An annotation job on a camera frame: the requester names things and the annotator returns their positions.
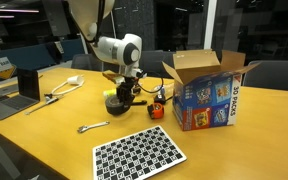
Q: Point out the dark office chair left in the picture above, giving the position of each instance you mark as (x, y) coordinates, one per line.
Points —
(86, 62)

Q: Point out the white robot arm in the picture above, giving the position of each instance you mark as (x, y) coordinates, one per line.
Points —
(125, 51)

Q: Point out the checkered calibration board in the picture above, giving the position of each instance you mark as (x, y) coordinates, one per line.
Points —
(137, 156)

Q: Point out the orange tape measure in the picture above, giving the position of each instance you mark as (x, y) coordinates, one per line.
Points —
(155, 110)

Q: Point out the dark office chair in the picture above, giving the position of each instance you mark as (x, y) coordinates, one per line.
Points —
(269, 74)
(86, 62)

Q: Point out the screwdriver with black handle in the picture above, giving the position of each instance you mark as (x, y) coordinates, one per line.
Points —
(51, 101)

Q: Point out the yellow-green tape roll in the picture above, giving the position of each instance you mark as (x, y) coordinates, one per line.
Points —
(109, 93)

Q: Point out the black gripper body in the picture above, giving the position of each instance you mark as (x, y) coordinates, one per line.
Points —
(129, 85)

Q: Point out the silver adjustable wrench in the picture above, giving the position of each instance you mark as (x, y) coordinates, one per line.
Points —
(84, 128)

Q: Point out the blue cardboard box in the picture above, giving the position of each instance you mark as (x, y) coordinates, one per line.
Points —
(206, 90)

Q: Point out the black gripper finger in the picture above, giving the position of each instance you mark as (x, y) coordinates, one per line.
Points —
(120, 96)
(129, 100)

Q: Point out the black tape roll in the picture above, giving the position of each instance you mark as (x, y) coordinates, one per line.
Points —
(115, 107)

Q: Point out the dark office chair right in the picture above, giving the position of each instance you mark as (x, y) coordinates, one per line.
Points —
(269, 74)

